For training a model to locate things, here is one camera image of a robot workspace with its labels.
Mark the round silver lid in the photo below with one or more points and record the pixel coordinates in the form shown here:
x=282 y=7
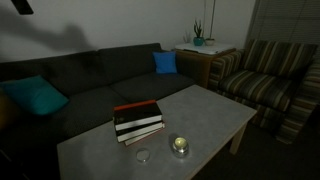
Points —
x=142 y=155

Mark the silver candle container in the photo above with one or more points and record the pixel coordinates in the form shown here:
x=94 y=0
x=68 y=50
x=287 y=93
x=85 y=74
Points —
x=180 y=147

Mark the blue cushion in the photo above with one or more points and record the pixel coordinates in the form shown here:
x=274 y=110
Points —
x=165 y=62

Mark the top black orange-spined book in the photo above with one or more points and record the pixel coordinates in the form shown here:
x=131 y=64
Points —
x=136 y=114

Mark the wooden side cabinet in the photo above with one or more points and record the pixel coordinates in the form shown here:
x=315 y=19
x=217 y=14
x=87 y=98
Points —
x=196 y=65

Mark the grey coffee table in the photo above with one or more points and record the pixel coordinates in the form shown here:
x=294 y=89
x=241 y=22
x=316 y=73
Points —
x=205 y=119

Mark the bottom red book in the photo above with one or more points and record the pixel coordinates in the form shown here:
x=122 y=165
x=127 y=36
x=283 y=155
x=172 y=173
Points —
x=135 y=139

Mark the middle black book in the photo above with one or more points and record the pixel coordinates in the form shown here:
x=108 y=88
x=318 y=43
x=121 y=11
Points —
x=129 y=133

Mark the dark grey sofa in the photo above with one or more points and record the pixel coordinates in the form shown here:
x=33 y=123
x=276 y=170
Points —
x=94 y=82

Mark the teal plant pot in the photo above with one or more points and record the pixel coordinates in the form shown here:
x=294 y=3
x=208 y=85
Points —
x=198 y=41

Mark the small white plant pot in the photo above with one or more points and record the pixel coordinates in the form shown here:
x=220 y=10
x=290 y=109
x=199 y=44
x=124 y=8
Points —
x=209 y=42

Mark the white board on cabinet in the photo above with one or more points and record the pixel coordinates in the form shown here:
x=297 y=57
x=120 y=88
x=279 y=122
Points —
x=209 y=50

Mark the striped armchair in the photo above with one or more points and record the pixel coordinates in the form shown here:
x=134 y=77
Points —
x=281 y=80

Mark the teal cushion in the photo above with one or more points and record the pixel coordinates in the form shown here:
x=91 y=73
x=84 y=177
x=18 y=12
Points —
x=35 y=95

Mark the window blinds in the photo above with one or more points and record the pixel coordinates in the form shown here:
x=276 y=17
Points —
x=286 y=21

